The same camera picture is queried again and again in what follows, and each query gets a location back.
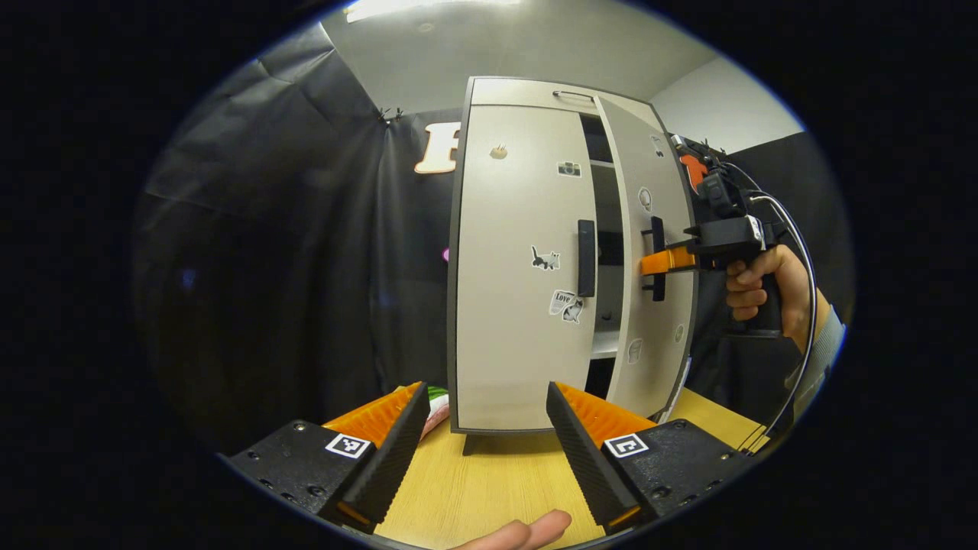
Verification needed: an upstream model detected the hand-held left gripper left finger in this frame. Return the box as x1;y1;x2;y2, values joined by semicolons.
226;381;431;535

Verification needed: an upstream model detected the beige shoe cabinet door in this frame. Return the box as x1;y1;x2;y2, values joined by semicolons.
452;105;601;432
594;95;698;421

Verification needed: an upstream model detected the beige cabinet drawer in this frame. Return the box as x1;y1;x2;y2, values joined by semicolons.
470;76;612;117

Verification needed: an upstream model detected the ceiling light panel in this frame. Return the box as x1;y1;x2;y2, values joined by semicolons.
344;0;520;22

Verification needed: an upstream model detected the white and black cable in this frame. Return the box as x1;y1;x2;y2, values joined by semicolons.
711;157;818;455

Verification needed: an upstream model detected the black backdrop cloth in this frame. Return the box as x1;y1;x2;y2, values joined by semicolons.
130;23;855;459

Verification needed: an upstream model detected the black door handle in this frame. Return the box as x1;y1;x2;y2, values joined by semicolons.
577;220;597;298
640;216;667;302

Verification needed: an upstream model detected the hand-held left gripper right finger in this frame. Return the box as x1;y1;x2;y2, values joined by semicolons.
546;381;757;535

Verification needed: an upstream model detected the green and pink object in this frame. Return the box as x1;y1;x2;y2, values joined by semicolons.
419;386;452;440

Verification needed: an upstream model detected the beige double-door shoe cabinet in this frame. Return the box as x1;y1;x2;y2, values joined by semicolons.
447;75;700;457

